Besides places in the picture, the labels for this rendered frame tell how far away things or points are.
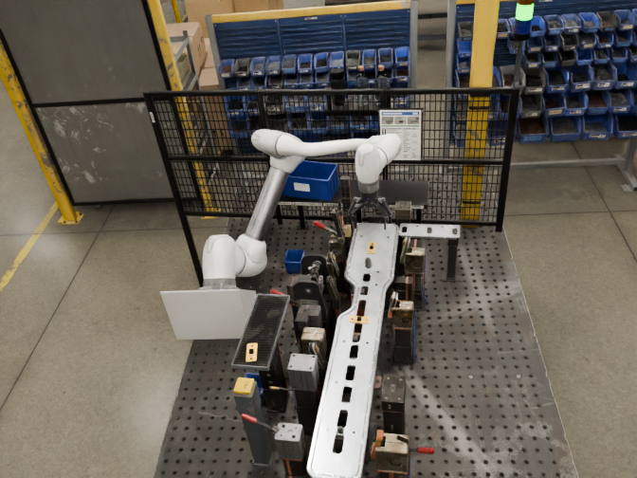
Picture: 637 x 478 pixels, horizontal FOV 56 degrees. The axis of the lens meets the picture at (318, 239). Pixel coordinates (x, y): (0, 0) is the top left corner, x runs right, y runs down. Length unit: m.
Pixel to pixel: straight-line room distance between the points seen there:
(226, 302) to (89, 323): 1.77
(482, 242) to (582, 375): 0.96
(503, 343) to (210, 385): 1.33
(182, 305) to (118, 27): 2.22
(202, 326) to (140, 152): 2.22
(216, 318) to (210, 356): 0.18
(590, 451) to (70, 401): 2.89
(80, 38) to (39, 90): 0.57
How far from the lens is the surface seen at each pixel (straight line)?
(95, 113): 4.78
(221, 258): 2.87
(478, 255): 3.29
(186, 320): 2.89
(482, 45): 2.95
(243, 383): 2.15
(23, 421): 4.00
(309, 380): 2.25
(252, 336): 2.28
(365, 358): 2.36
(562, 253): 4.48
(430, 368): 2.72
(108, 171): 5.02
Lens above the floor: 2.81
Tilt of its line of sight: 38 degrees down
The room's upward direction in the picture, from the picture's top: 7 degrees counter-clockwise
